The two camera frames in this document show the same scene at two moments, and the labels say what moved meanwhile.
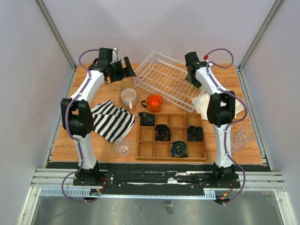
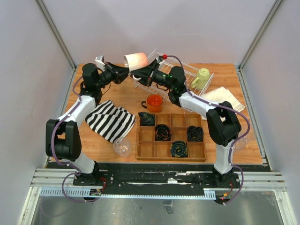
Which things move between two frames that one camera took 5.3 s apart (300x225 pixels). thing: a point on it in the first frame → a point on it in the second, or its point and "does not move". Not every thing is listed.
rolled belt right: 195,133 does not move
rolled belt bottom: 179,149 does not move
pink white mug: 129,98 → 133,61
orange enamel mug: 154,102 does not move
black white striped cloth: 111,123 does not move
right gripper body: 191,79 → 156,76
